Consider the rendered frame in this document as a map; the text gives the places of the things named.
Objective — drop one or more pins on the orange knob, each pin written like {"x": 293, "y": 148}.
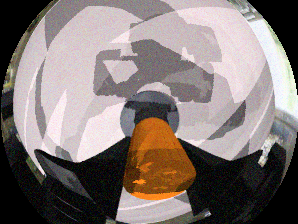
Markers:
{"x": 157, "y": 166}

